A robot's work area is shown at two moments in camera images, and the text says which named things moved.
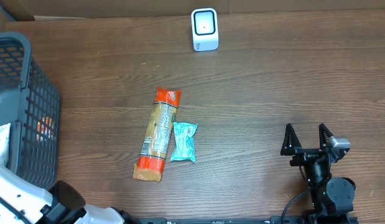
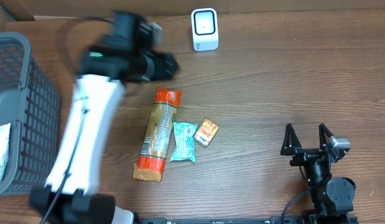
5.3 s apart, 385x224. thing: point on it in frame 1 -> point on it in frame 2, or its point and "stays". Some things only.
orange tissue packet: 45,129 -> 206,133
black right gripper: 290,148 stays
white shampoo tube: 0,144 stays
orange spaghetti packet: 151,160 stays
